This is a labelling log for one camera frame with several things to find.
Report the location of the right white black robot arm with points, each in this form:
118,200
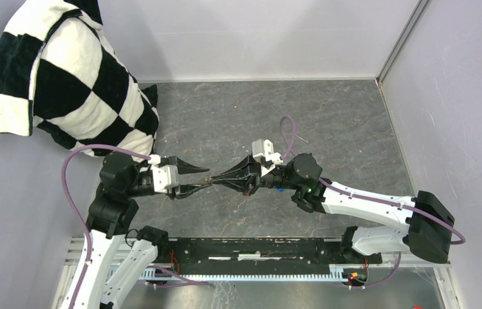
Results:
421,225

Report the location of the black white checkered cloth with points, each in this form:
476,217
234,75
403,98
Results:
59,74

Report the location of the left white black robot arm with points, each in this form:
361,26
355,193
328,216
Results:
124,176

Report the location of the aluminium corner profile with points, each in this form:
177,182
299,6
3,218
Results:
402,39

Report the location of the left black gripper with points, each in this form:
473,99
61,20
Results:
184,167

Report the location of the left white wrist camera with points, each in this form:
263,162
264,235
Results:
164,172

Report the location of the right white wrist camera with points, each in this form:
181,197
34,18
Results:
264,154

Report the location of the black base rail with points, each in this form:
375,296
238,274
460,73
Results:
259,256

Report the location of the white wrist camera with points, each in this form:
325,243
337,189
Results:
164,172
264,154

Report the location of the white toothed cable duct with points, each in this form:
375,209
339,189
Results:
334,275

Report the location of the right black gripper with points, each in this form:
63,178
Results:
248,167

